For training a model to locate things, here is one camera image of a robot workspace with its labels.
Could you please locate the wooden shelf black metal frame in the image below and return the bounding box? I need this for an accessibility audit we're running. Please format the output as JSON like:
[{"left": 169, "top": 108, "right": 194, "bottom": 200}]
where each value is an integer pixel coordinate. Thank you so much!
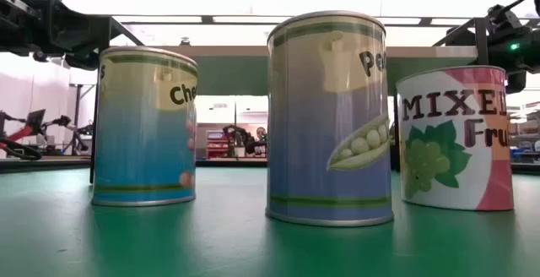
[{"left": 89, "top": 14, "right": 490, "bottom": 185}]

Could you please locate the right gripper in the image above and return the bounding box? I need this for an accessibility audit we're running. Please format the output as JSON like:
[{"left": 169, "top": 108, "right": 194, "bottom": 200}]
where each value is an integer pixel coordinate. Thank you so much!
[{"left": 445, "top": 4, "right": 540, "bottom": 95}]

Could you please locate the mixed fruit tin can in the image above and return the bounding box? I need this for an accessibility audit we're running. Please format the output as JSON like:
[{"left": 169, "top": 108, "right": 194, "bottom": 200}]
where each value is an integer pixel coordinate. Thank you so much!
[{"left": 395, "top": 64, "right": 516, "bottom": 213}]

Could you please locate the black metal stand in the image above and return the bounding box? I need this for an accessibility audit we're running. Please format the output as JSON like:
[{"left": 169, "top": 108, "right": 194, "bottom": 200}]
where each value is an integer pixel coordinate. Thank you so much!
[{"left": 68, "top": 82, "right": 97, "bottom": 156}]

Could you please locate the green table mat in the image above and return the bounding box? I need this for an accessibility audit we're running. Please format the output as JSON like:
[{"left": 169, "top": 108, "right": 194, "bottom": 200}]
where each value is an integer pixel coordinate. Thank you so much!
[{"left": 0, "top": 166, "right": 540, "bottom": 277}]

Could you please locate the cherries tin can blue label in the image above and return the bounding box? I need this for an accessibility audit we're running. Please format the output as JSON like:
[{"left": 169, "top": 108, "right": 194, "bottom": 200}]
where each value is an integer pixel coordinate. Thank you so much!
[{"left": 91, "top": 46, "right": 199, "bottom": 208}]

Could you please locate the red storage rack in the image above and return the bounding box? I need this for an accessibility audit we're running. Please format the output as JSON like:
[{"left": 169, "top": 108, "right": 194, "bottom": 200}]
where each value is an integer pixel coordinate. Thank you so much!
[{"left": 205, "top": 129, "right": 235, "bottom": 159}]

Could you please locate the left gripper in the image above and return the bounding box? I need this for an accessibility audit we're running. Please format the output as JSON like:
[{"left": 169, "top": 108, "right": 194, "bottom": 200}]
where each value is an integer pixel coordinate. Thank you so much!
[{"left": 0, "top": 0, "right": 100, "bottom": 70}]

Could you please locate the person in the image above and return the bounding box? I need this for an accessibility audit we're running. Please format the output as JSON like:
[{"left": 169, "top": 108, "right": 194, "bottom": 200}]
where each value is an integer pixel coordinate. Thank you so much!
[{"left": 254, "top": 126, "right": 269, "bottom": 158}]

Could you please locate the red black robot device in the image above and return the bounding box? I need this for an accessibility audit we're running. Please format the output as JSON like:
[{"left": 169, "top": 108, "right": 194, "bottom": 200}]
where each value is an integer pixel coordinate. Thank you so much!
[{"left": 0, "top": 107, "right": 46, "bottom": 161}]

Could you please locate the peas tin can blue label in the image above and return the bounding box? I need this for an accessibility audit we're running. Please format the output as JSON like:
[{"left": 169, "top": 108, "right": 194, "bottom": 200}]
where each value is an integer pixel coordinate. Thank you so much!
[{"left": 264, "top": 9, "right": 396, "bottom": 228}]

